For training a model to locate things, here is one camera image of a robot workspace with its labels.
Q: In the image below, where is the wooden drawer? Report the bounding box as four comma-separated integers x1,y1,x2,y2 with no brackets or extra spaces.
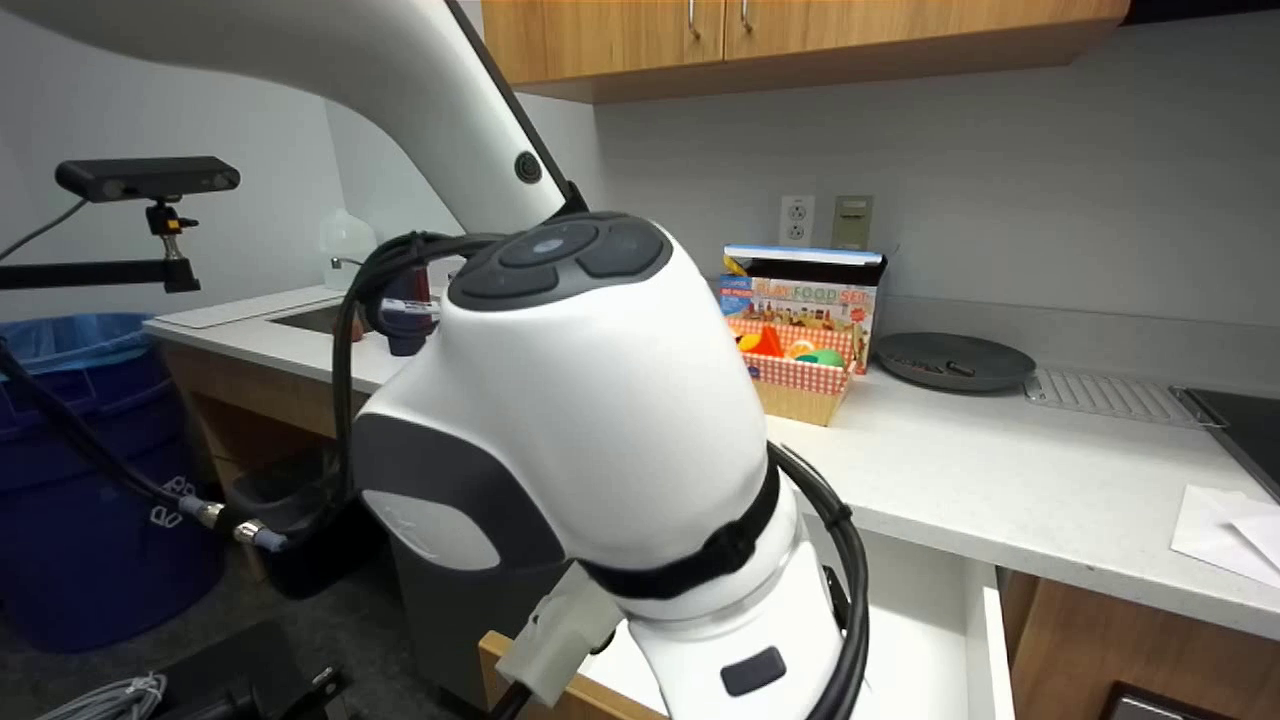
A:
471,524,1018,720

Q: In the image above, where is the red checkered toy basket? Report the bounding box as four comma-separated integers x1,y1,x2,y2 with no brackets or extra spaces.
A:
725,316,861,432

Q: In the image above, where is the blue toy food box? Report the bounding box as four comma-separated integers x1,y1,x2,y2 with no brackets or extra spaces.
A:
715,243,890,379

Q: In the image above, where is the black round plate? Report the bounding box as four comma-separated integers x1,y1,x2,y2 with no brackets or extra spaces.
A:
870,331,1041,402

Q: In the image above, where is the steel sink basin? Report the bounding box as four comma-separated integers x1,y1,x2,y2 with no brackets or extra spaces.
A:
268,301,367,342

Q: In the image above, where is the wooden upper cabinet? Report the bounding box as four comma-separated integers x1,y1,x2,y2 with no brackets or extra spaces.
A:
480,0,1134,108

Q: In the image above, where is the black trash bin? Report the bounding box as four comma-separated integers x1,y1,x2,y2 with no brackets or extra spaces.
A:
237,456,390,604

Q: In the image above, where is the grey drying mat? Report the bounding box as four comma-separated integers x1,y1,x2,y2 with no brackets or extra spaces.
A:
1018,367,1208,430

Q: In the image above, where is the black floor base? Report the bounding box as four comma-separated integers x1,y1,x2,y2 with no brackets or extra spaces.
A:
155,619,350,720

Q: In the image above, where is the wooden lower cabinet panel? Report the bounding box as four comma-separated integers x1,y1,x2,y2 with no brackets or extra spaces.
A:
997,567,1280,720

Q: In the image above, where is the blue recycling bin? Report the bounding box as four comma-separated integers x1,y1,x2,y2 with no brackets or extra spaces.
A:
0,313,231,655

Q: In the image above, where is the white paper sheet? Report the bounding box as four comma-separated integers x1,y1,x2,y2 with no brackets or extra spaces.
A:
1167,485,1280,591

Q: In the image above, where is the black stovetop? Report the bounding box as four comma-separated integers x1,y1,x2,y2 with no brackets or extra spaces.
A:
1170,388,1280,509

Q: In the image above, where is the dark framed object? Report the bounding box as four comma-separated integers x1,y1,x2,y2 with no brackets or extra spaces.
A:
1097,682,1205,720

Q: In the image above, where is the white wall outlet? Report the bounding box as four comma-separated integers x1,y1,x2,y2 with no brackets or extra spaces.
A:
777,191,821,251

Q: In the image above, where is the grey wall switch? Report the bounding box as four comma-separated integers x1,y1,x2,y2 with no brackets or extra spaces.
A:
831,191,878,255

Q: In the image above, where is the black bar camera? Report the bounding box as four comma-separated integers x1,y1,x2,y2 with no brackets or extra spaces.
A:
53,158,244,209

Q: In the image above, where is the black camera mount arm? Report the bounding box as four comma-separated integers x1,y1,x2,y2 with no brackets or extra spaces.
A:
0,195,202,297

